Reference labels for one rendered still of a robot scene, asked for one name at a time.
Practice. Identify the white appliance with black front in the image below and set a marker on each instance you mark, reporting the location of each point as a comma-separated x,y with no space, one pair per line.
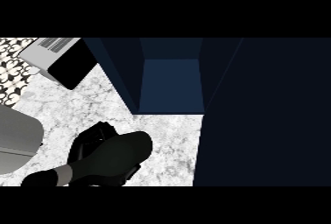
64,65

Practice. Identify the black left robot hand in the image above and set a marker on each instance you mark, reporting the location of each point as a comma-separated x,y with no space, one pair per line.
116,154

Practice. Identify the pale grey rounded appliance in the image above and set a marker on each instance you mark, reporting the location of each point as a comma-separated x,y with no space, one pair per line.
17,140

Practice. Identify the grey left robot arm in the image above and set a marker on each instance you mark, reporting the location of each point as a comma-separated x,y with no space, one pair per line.
43,179

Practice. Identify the dark blue cabinet door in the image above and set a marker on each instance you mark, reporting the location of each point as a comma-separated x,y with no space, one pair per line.
266,116

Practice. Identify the dark blue open cabinet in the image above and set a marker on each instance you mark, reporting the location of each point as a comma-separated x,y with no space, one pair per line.
170,87

